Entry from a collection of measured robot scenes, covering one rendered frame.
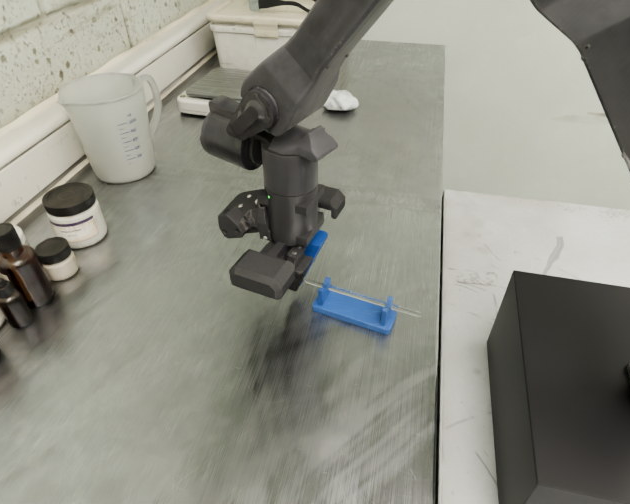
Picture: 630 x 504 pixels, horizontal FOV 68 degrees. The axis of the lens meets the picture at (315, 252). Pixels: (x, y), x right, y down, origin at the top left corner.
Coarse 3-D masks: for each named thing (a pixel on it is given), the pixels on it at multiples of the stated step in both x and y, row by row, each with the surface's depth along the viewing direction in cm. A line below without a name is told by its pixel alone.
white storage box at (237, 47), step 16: (224, 0) 121; (240, 0) 122; (288, 0) 122; (304, 0) 122; (208, 16) 111; (224, 16) 110; (240, 16) 109; (288, 16) 110; (304, 16) 110; (224, 32) 113; (240, 32) 112; (288, 32) 109; (224, 48) 116; (240, 48) 115; (256, 48) 114; (272, 48) 113; (224, 64) 119; (240, 64) 118; (256, 64) 117
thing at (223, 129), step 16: (224, 96) 50; (256, 96) 40; (224, 112) 48; (240, 112) 42; (256, 112) 40; (272, 112) 40; (208, 128) 49; (224, 128) 48; (240, 128) 43; (256, 128) 42; (208, 144) 50; (224, 144) 49; (240, 144) 47; (224, 160) 51; (240, 160) 48
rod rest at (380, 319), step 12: (324, 288) 58; (324, 300) 58; (336, 300) 58; (348, 300) 58; (360, 300) 58; (324, 312) 58; (336, 312) 57; (348, 312) 57; (360, 312) 57; (372, 312) 57; (384, 312) 54; (396, 312) 57; (360, 324) 56; (372, 324) 56; (384, 324) 55
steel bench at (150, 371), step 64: (384, 64) 126; (192, 128) 97; (384, 128) 97; (128, 192) 79; (192, 192) 79; (384, 192) 79; (128, 256) 66; (192, 256) 66; (320, 256) 66; (384, 256) 66; (64, 320) 57; (128, 320) 57; (192, 320) 57; (256, 320) 57; (320, 320) 57; (0, 384) 50; (64, 384) 50; (128, 384) 50; (192, 384) 50; (256, 384) 50; (320, 384) 50; (384, 384) 50; (0, 448) 45; (64, 448) 45; (128, 448) 45; (192, 448) 45; (256, 448) 45; (320, 448) 45; (384, 448) 45
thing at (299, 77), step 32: (320, 0) 33; (352, 0) 32; (384, 0) 32; (320, 32) 35; (352, 32) 33; (288, 64) 38; (320, 64) 36; (288, 96) 39; (320, 96) 42; (288, 128) 42
